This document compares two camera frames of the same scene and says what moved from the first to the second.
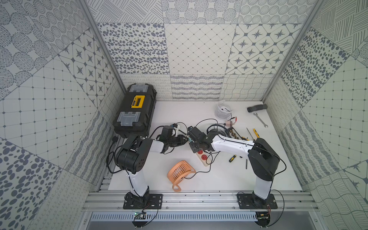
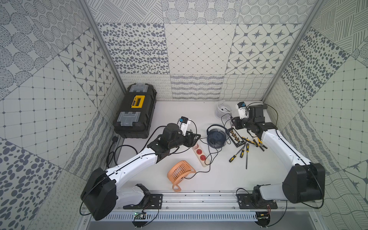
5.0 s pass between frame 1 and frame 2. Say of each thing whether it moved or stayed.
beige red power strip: stayed
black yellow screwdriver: stayed
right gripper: moved
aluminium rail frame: stayed
